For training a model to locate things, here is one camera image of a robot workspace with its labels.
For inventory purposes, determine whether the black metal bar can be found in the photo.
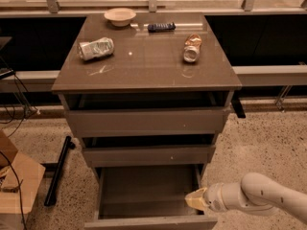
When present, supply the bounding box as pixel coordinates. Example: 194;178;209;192
44;136;75;207

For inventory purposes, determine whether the black table leg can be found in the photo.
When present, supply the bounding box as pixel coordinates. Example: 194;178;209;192
231;92;246;119

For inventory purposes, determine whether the grey drawer cabinet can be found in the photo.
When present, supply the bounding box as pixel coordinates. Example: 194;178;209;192
51;12;243;184

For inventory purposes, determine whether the cream ceramic bowl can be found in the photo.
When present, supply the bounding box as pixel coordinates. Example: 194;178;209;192
104;8;136;27

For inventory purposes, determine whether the black cable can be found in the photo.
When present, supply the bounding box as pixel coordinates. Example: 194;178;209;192
0;150;28;230

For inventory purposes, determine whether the cardboard box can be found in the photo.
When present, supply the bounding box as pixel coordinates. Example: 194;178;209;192
0;131;45;230

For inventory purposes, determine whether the dark blue remote control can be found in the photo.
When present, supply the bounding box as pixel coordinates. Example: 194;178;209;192
147;23;176;33

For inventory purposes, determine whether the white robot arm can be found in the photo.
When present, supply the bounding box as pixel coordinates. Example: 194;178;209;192
185;172;307;223

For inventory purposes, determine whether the grey middle drawer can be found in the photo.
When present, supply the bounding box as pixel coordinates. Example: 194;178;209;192
83;134;216;167

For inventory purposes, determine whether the grey bottom drawer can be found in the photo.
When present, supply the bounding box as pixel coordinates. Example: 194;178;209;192
84;165;217;230

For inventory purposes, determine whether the grey drawer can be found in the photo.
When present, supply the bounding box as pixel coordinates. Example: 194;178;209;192
84;165;217;230
83;134;216;167
63;91;231;138

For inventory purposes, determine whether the crushed green white can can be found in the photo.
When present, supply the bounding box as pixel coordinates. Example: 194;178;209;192
78;37;114;61

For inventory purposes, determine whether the grey top drawer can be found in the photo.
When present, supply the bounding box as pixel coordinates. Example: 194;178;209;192
63;91;231;138

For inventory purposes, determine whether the crushed orange silver can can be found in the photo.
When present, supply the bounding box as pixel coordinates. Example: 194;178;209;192
183;34;202;63

